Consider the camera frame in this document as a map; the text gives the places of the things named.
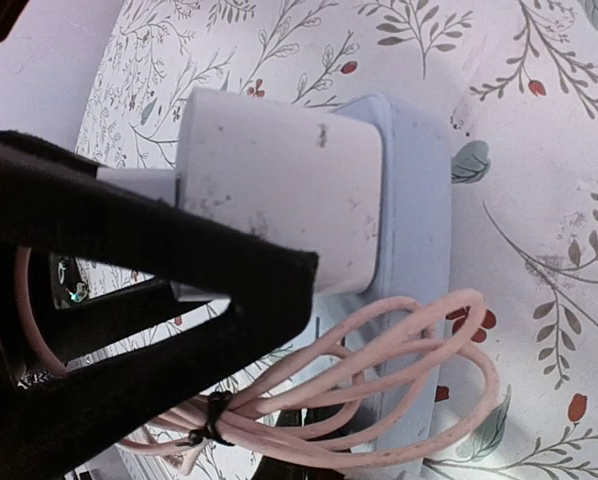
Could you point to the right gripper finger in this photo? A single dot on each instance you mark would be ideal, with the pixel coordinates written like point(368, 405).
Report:
point(96, 264)

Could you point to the white charger plug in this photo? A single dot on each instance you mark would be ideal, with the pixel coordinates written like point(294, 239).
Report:
point(296, 177)

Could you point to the grey-blue power strip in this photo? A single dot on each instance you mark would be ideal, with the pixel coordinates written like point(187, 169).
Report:
point(413, 256)

